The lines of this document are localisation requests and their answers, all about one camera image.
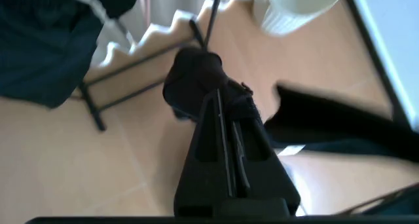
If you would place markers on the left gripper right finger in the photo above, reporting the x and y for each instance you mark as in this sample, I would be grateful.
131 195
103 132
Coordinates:
271 184

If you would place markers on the beige curtain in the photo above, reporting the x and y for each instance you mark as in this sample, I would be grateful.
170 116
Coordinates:
163 1

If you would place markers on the black garment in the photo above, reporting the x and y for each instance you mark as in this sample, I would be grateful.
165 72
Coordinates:
193 80

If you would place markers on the black clothes rack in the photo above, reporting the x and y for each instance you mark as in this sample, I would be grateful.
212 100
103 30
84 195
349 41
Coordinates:
93 109

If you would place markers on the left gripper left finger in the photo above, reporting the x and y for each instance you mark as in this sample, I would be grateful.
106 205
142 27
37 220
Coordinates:
199 184

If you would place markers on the black shorts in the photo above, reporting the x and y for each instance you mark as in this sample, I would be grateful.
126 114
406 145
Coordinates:
39 53

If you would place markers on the white laundry basket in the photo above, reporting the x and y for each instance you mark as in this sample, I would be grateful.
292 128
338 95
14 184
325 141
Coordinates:
294 8

